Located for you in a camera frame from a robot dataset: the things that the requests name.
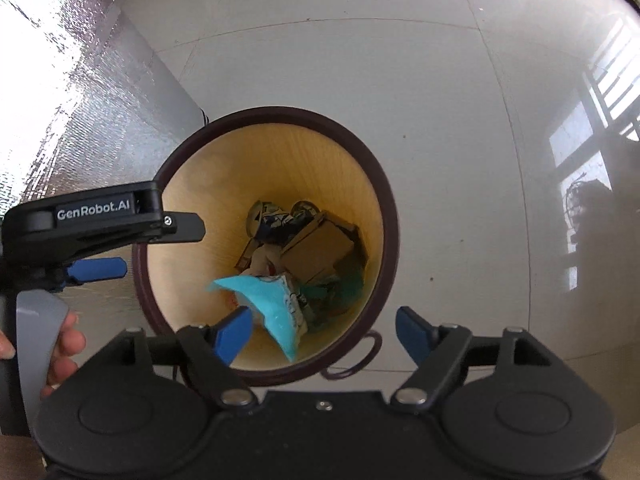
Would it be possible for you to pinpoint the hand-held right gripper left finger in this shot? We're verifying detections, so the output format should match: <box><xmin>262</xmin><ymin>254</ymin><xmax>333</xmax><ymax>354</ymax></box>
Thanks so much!
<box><xmin>87</xmin><ymin>306</ymin><xmax>257</xmax><ymax>410</ymax></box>

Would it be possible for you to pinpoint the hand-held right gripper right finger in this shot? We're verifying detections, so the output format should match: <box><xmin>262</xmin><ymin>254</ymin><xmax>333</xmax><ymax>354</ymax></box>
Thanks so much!
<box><xmin>391</xmin><ymin>306</ymin><xmax>568</xmax><ymax>408</ymax></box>

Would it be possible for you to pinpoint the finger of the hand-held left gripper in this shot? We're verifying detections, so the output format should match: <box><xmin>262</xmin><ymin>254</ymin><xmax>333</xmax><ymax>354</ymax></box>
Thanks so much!
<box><xmin>50</xmin><ymin>256</ymin><xmax>127</xmax><ymax>292</ymax></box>
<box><xmin>161</xmin><ymin>211</ymin><xmax>207</xmax><ymax>245</ymax></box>

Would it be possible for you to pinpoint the light blue plastic wrapper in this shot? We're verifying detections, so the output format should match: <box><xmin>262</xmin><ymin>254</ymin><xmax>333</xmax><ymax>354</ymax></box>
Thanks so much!
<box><xmin>207</xmin><ymin>272</ymin><xmax>308</xmax><ymax>363</ymax></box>

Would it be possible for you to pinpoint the crushed soda can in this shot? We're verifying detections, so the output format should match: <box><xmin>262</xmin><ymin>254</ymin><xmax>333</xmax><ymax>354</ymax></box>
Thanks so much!
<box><xmin>247</xmin><ymin>200</ymin><xmax>321</xmax><ymax>243</ymax></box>

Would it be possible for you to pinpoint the brown cardboard box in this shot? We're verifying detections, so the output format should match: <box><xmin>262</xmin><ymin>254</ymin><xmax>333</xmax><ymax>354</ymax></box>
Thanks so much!
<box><xmin>277</xmin><ymin>212</ymin><xmax>361</xmax><ymax>286</ymax></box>

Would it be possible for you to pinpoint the yellow wastebasket with dark rim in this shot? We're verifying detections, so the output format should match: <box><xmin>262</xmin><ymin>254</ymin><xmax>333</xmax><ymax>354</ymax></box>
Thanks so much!
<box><xmin>132</xmin><ymin>105</ymin><xmax>401</xmax><ymax>387</ymax></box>

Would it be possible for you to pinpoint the person's left hand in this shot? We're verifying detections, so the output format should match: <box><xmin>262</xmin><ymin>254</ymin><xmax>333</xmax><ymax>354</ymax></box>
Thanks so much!
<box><xmin>0</xmin><ymin>310</ymin><xmax>87</xmax><ymax>400</ymax></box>

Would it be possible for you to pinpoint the white table with foil wrap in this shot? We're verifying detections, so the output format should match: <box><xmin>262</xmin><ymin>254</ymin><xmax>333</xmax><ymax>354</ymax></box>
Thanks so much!
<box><xmin>0</xmin><ymin>0</ymin><xmax>211</xmax><ymax>321</ymax></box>

